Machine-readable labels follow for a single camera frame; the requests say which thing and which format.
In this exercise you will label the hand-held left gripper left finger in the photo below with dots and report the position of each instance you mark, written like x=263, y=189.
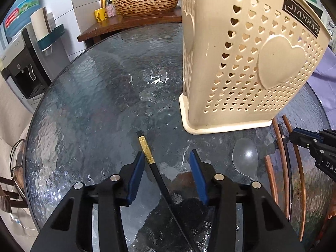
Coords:
x=136, y=178

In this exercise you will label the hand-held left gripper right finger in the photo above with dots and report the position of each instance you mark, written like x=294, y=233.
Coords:
x=198, y=178

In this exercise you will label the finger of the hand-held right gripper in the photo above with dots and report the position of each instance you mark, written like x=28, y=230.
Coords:
x=329, y=140
x=304, y=136

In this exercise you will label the black chopstick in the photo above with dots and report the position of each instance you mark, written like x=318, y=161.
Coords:
x=287, y=168
x=160, y=178

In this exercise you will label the brown wooden chopstick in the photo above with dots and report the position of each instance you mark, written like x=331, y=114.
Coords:
x=281, y=168
x=270, y=178
x=300, y=168

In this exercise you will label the clear plastic spoon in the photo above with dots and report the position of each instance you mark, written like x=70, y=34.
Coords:
x=245, y=155

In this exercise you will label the cream plastic utensil holder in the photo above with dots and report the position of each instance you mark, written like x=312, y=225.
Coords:
x=236, y=71

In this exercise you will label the purple floral cloth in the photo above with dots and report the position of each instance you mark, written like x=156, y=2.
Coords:
x=325, y=89

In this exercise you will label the wooden counter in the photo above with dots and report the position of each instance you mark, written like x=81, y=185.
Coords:
x=126, y=23

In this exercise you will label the water dispenser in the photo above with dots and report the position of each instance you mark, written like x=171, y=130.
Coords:
x=18, y=68

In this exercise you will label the yellow mug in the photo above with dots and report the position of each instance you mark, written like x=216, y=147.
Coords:
x=101, y=15

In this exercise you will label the pink floral cup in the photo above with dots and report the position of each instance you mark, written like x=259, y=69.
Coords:
x=111, y=10

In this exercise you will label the woven pattern basin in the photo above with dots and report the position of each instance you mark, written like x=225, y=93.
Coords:
x=147, y=4

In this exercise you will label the blue water jug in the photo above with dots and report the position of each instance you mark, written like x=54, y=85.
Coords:
x=18, y=13

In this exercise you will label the teal wall holder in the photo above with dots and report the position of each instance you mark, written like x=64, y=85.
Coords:
x=52, y=38

